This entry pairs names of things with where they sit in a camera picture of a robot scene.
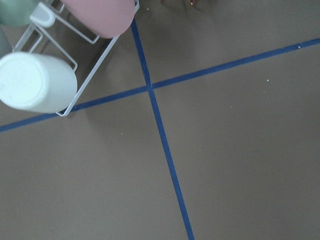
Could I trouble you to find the pink plastic cup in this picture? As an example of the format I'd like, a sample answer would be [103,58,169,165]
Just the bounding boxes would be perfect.
[63,0,135,39]

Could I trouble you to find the white plastic cup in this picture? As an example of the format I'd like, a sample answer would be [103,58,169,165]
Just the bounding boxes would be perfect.
[0,52,78,114]

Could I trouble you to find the green plastic cup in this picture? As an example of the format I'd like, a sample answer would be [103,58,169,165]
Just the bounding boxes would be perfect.
[0,0,41,27]

